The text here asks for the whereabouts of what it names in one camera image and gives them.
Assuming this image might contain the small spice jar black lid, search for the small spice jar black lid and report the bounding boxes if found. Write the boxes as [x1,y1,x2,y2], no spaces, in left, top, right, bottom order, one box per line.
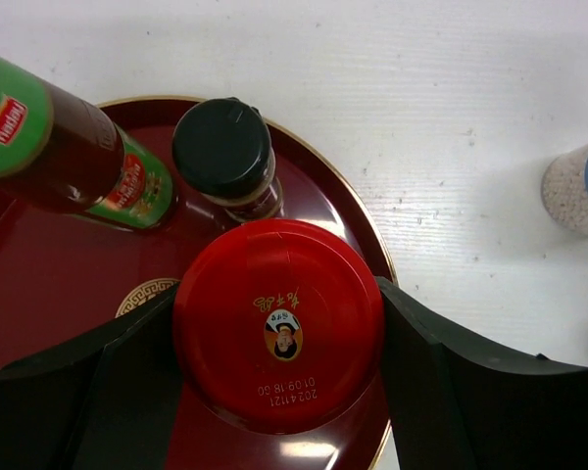
[171,97,283,223]

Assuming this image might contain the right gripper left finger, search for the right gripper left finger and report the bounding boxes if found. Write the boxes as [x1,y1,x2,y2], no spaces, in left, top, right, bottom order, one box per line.
[0,287,182,469]

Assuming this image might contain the chili sauce jar red lid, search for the chili sauce jar red lid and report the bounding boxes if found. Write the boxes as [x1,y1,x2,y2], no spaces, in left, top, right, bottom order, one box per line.
[172,219,384,434]

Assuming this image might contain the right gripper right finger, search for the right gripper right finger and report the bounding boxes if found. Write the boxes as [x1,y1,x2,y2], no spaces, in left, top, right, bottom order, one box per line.
[377,277,588,469]

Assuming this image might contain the blue-label jar silver lid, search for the blue-label jar silver lid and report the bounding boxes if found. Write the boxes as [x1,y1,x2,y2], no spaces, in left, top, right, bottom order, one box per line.
[541,144,588,235]

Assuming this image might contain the green-label sauce bottle yellow cap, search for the green-label sauce bottle yellow cap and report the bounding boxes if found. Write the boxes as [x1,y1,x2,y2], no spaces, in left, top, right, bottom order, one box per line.
[0,57,176,231]

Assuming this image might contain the round red lacquer tray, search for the round red lacquer tray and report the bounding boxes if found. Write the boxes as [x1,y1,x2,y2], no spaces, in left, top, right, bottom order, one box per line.
[0,125,395,469]

